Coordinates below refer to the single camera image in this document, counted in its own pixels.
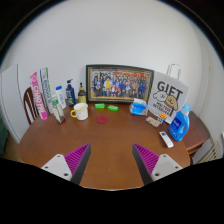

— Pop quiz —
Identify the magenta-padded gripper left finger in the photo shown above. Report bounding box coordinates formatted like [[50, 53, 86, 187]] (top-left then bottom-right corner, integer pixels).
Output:
[[40, 143, 92, 186]]

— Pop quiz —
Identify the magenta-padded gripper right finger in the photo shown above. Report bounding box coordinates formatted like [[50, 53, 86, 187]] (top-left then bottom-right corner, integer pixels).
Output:
[[131, 143, 184, 186]]

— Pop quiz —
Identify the clear green-labelled plastic bottle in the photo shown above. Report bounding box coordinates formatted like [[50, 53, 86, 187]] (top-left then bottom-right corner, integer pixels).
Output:
[[51, 94, 67, 125]]

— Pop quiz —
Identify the white remote control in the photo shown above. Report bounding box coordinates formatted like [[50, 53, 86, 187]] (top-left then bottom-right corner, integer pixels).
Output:
[[158, 130, 175, 149]]

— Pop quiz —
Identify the small patterned snack pack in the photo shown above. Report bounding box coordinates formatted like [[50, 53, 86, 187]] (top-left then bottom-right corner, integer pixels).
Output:
[[145, 116, 162, 128]]

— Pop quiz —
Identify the small colourful puzzle cube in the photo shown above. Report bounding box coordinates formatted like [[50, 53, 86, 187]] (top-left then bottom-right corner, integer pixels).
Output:
[[157, 113, 168, 125]]

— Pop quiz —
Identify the blue detergent bottle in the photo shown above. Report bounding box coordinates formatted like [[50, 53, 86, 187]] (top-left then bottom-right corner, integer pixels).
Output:
[[168, 102, 192, 143]]

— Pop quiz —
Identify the flat round red coaster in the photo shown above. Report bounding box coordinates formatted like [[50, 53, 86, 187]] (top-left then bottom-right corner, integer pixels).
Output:
[[95, 114, 110, 125]]

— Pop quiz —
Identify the white mug with yellow rim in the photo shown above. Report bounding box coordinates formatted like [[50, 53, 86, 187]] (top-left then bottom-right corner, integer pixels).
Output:
[[70, 102, 90, 121]]

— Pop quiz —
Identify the blue tissue pack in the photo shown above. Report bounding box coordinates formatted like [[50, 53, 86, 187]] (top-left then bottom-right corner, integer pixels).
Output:
[[129, 97, 149, 117]]

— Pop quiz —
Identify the brown wooden side table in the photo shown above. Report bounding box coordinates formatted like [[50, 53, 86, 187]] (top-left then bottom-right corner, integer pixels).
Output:
[[182, 110, 212, 156]]

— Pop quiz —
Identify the brown yellow-labelled pump bottle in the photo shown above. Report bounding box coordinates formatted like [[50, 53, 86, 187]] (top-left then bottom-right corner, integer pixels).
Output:
[[77, 82, 88, 104]]

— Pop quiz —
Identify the white bottle with blue cap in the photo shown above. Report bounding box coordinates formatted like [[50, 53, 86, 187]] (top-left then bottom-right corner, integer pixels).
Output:
[[55, 85, 67, 110]]

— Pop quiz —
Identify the dark blue pump bottle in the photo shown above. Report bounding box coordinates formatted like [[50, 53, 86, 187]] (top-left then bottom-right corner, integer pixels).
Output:
[[65, 78, 77, 108]]

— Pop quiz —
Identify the white radiator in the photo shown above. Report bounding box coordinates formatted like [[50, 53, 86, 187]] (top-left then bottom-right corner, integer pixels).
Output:
[[199, 139, 223, 164]]

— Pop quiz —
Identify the white printed paper gift bag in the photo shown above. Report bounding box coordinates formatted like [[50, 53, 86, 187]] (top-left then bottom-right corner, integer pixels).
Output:
[[147, 63, 190, 125]]

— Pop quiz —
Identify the brown wooden chair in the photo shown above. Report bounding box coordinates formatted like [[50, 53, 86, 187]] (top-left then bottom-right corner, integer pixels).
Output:
[[23, 86, 40, 126]]

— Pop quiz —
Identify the pink shuttlecock tube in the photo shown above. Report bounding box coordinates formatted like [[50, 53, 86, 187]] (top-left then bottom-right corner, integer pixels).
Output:
[[29, 71, 49, 121]]

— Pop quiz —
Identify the white blue-green shuttlecock tube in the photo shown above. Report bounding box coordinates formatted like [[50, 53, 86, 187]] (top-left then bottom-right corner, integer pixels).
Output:
[[39, 67, 54, 114]]

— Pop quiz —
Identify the framed group photo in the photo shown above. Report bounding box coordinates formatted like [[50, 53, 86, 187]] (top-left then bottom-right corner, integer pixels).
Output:
[[85, 64, 155, 105]]

